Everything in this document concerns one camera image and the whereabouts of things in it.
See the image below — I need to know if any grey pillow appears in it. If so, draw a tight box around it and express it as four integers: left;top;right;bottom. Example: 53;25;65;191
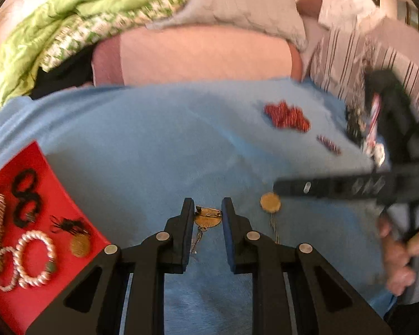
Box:
145;0;308;51

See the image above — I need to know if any white textured pillow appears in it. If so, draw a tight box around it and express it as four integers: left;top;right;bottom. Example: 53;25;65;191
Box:
319;0;374;30

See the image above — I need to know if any white pearl bracelet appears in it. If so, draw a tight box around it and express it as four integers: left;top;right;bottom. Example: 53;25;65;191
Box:
0;246;22;293
15;229;57;287

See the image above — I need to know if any person's right hand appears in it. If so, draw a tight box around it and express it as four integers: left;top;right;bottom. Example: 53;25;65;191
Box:
377;216;419;297

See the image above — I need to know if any small red beaded piece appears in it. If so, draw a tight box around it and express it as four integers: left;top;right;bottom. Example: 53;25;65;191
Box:
316;135;342;156

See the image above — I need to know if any black cloth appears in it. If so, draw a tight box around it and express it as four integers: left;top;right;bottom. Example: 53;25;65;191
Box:
30;47;95;100

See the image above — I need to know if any round gold brooch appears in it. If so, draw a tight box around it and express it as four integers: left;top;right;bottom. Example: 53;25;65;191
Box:
260;193;282;245
70;235;91;257
191;205;225;256

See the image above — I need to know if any green patterned quilt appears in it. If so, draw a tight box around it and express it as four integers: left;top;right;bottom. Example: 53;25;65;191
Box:
0;0;199;109

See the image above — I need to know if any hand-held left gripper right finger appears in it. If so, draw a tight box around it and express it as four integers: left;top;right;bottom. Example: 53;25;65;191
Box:
222;198;393;335

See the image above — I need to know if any light blue blanket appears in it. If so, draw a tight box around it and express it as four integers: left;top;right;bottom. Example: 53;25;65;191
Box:
0;77;406;335

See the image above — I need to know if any red polka dot scrunchie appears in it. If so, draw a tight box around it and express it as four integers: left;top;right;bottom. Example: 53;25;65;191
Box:
264;100;311;133

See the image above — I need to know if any pink bolster pillow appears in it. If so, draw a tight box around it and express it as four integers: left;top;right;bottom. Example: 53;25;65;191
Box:
91;24;304;86

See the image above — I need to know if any striped floral bedsheet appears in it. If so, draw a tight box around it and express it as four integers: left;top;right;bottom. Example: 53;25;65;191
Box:
305;16;419;140

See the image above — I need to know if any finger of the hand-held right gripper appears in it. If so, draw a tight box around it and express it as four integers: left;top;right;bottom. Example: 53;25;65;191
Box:
273;174;388;199

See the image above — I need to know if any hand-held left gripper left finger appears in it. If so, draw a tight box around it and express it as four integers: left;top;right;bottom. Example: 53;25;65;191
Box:
26;198;195;335

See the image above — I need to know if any black claw hair clip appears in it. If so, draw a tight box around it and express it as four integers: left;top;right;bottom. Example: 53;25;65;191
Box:
50;216;91;237

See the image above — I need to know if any black scrunchie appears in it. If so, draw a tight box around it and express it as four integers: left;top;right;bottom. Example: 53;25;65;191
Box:
13;193;42;228

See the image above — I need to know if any small black hair tie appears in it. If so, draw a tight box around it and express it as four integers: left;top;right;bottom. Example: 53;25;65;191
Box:
11;168;39;199

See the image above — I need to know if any red jewelry box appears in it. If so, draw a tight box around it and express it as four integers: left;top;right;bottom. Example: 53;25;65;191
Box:
0;141;112;326

